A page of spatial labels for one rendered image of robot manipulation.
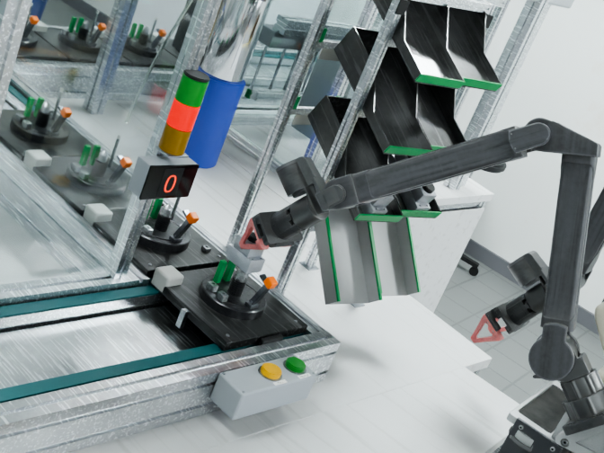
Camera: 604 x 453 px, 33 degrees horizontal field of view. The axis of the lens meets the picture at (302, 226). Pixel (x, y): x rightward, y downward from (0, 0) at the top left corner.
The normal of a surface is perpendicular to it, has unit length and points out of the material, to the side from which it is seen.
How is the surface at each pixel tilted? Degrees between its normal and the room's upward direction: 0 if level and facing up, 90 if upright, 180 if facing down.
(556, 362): 79
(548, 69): 90
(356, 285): 45
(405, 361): 0
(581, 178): 85
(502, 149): 89
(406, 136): 25
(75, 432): 90
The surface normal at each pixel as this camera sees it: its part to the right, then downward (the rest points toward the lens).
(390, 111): 0.55, -0.55
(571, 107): -0.55, 0.14
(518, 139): -0.36, 0.04
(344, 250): 0.64, -0.24
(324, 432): 0.36, -0.85
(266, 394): 0.67, 0.52
